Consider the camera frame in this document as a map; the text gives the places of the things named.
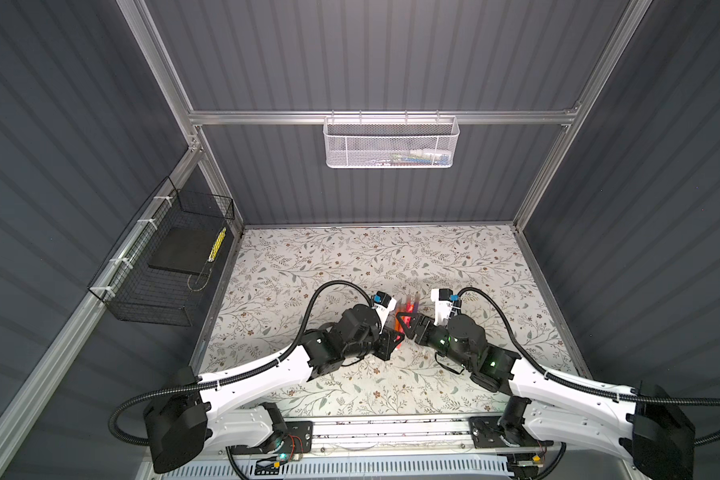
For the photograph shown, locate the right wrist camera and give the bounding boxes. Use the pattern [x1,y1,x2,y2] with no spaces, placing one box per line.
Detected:
[430,288,462,326]

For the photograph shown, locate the white vented cable duct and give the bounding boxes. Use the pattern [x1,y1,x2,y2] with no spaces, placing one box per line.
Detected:
[161,455,514,480]

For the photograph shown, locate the pens in white basket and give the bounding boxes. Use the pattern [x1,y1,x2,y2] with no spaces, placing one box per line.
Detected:
[357,149,453,167]

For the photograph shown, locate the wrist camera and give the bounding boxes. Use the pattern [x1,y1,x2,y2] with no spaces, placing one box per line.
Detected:
[430,288,462,326]
[372,291,397,330]

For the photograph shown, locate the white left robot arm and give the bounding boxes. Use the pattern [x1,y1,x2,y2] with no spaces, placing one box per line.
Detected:
[144,294,403,474]

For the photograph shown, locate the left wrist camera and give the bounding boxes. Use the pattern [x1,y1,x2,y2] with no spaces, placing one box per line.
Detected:
[372,291,397,330]

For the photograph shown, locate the yellow marker in basket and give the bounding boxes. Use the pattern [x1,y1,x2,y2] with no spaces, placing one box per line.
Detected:
[207,227,227,263]

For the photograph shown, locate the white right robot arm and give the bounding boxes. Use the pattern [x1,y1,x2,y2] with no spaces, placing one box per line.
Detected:
[396,312,695,479]

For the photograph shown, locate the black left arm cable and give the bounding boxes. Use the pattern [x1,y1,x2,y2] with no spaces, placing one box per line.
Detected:
[107,280,376,446]

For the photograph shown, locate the black wire basket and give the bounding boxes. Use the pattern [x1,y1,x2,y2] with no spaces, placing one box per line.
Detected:
[89,178,236,327]

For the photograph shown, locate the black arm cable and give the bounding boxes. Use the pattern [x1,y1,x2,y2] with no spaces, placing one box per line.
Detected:
[107,280,376,446]
[455,286,720,446]

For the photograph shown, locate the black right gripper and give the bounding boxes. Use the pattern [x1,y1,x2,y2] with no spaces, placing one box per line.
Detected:
[395,309,471,371]

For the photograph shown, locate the white wire mesh basket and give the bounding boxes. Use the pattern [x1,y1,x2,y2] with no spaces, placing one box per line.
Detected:
[322,115,460,169]

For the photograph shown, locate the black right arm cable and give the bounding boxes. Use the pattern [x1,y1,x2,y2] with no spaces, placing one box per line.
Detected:
[455,286,720,446]

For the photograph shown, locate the black foam block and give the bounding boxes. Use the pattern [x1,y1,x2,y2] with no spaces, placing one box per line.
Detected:
[148,227,219,275]

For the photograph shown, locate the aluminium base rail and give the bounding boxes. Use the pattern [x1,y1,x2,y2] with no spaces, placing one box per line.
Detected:
[227,413,553,457]

